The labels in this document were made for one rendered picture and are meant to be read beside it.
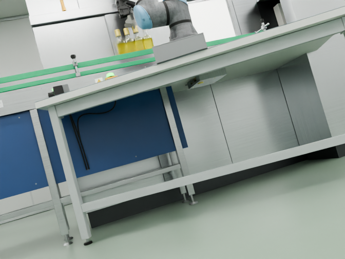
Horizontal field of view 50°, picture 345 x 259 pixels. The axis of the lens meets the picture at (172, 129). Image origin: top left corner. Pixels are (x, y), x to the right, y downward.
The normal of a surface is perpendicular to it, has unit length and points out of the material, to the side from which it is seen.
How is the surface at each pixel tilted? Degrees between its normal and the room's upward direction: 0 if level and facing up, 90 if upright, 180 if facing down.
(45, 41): 90
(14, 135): 90
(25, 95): 90
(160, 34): 90
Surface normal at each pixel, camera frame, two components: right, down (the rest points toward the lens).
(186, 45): -0.14, -0.02
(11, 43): 0.25, -0.12
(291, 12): -0.93, 0.25
